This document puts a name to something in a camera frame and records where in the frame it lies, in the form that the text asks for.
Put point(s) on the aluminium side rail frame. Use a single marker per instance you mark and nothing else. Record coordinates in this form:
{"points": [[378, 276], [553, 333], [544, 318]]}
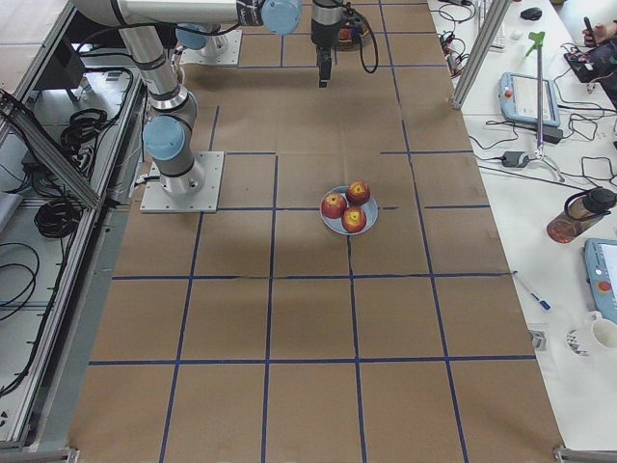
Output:
{"points": [[61, 137]]}

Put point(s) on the aluminium frame post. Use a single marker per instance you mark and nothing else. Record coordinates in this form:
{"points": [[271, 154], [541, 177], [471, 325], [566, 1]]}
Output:
{"points": [[479, 51]]}

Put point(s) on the red apple on plate far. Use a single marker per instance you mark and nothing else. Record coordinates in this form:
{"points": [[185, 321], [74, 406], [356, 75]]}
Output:
{"points": [[358, 193]]}

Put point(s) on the black power adapter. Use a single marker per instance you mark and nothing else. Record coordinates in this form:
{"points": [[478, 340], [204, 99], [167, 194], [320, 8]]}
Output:
{"points": [[551, 135]]}

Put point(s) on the brown water bottle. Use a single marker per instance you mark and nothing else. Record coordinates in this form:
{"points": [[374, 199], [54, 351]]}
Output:
{"points": [[581, 212]]}

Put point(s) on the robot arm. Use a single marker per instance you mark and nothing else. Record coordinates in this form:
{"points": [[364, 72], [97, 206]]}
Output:
{"points": [[168, 135], [197, 38]]}

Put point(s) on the small tripod with green clamp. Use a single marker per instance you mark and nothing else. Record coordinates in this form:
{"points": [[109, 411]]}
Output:
{"points": [[537, 41]]}

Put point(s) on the red apple on plate left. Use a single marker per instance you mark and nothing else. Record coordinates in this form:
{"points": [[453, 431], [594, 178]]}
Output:
{"points": [[333, 205]]}

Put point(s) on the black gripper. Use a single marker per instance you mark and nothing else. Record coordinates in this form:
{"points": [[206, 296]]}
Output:
{"points": [[322, 33]]}

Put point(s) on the red apple on plate near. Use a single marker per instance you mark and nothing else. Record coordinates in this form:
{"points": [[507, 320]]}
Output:
{"points": [[353, 219]]}

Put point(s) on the woven wicker basket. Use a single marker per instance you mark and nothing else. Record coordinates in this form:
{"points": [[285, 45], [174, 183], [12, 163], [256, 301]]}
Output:
{"points": [[349, 38]]}

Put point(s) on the person hand holding pen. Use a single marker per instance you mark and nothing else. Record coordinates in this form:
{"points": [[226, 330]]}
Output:
{"points": [[593, 36]]}

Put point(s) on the teach pendant far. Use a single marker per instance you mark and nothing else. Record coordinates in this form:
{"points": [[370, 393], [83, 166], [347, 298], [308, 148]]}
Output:
{"points": [[517, 99]]}

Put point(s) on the light blue plate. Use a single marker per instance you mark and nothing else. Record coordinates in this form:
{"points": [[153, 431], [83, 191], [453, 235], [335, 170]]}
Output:
{"points": [[370, 208]]}

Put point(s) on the blue white pen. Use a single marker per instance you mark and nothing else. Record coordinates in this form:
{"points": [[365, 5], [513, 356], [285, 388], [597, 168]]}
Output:
{"points": [[536, 296]]}

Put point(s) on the white mug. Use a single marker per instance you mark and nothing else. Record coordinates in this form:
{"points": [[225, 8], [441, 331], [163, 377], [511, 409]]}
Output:
{"points": [[601, 331]]}

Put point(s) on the teach pendant near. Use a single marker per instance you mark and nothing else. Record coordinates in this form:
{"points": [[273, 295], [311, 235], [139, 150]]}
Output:
{"points": [[600, 262]]}

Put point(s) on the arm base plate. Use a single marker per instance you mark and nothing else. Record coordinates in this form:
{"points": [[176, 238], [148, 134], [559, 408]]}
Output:
{"points": [[196, 191], [220, 51]]}

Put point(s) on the red apple on plate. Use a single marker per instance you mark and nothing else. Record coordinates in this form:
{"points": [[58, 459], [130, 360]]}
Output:
{"points": [[333, 205], [358, 193], [353, 219]]}

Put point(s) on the metal binder clip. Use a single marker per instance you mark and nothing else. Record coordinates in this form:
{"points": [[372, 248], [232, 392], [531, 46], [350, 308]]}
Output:
{"points": [[539, 339]]}

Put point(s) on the teach pendant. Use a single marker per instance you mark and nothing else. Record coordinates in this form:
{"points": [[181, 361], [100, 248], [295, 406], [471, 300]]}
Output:
{"points": [[517, 99], [600, 262]]}

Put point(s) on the black computer mouse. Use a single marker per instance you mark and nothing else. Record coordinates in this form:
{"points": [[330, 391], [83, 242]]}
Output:
{"points": [[531, 14]]}

